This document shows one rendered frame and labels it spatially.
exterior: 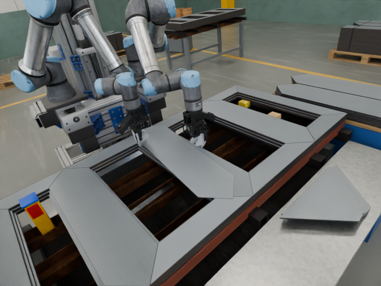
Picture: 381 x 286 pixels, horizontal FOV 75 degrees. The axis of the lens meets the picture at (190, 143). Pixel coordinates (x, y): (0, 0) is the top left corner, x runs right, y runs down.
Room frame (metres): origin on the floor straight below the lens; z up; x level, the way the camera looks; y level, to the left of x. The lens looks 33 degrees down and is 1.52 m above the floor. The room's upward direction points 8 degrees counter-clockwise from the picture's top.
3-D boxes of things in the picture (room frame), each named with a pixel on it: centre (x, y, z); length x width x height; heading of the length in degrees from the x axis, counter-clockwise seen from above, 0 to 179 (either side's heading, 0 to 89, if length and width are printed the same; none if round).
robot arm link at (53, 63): (1.39, 0.69, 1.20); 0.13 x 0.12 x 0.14; 158
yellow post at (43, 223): (0.73, 0.65, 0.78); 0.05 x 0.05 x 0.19; 37
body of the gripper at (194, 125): (0.96, -0.03, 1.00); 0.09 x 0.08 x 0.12; 127
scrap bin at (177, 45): (6.69, -0.04, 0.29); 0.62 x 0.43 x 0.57; 48
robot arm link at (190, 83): (0.97, -0.04, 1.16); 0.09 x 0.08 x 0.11; 14
